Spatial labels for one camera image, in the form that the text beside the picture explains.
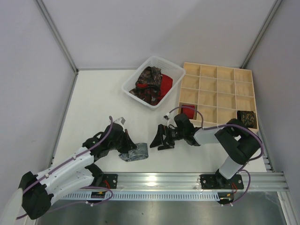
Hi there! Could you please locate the blue-grey floral tie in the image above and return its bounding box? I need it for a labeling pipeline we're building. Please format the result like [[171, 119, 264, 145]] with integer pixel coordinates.
[[119, 142, 149, 162]]

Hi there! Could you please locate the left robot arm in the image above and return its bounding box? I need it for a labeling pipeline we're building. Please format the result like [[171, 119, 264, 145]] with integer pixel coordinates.
[[19, 123, 137, 220]]

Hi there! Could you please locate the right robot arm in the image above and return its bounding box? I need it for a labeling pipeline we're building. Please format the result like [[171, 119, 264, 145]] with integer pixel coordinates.
[[150, 113, 263, 180]]

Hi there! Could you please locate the rolled red tie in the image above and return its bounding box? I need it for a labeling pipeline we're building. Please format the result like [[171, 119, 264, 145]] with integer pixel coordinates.
[[181, 105, 197, 120]]

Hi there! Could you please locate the wooden compartment tray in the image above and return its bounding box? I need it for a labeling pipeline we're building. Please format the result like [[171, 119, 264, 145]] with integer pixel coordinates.
[[179, 62, 259, 133]]

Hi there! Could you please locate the red tie in basket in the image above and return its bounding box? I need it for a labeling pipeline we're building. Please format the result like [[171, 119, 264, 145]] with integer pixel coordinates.
[[136, 74, 173, 100]]

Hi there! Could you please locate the white plastic basket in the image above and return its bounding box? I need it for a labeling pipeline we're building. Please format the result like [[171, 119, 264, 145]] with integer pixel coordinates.
[[121, 56, 186, 109]]

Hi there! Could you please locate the dark floral tie in basket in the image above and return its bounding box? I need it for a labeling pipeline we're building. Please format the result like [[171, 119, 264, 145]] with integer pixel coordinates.
[[129, 67, 162, 105]]

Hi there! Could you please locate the rolled dark patterned tie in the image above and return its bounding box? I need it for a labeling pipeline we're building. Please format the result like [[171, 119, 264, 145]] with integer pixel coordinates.
[[237, 111, 257, 128]]

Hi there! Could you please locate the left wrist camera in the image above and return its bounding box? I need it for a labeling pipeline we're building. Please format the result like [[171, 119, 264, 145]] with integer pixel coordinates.
[[114, 117, 126, 130]]

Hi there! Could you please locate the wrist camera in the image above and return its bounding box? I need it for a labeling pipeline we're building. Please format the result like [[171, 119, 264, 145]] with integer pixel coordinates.
[[114, 117, 126, 130], [164, 112, 170, 127]]

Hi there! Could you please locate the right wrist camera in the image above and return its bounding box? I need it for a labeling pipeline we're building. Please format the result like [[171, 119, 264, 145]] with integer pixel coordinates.
[[164, 112, 170, 127]]

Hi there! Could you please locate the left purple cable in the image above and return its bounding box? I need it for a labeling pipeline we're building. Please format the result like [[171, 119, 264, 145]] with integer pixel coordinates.
[[15, 115, 115, 220]]

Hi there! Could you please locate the purple cable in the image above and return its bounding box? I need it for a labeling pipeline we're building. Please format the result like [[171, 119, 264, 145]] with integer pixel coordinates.
[[15, 115, 115, 220], [167, 106, 265, 202]]

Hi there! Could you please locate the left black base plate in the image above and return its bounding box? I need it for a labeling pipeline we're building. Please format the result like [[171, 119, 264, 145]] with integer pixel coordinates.
[[90, 173, 118, 189]]

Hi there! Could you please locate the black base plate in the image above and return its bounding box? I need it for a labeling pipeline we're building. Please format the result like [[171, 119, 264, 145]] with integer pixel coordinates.
[[200, 174, 244, 190], [90, 173, 118, 189]]

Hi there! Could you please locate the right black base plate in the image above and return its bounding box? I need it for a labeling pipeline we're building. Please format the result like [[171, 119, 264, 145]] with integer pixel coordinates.
[[200, 174, 244, 190]]

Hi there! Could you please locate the white slotted cable duct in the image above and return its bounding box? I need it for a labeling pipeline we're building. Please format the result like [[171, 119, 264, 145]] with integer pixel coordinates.
[[62, 191, 220, 201]]

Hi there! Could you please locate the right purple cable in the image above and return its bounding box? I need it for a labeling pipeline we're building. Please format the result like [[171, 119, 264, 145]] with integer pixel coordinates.
[[167, 106, 265, 202]]

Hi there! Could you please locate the aluminium mounting rail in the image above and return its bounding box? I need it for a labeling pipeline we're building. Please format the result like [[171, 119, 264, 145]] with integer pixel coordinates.
[[104, 172, 289, 192]]

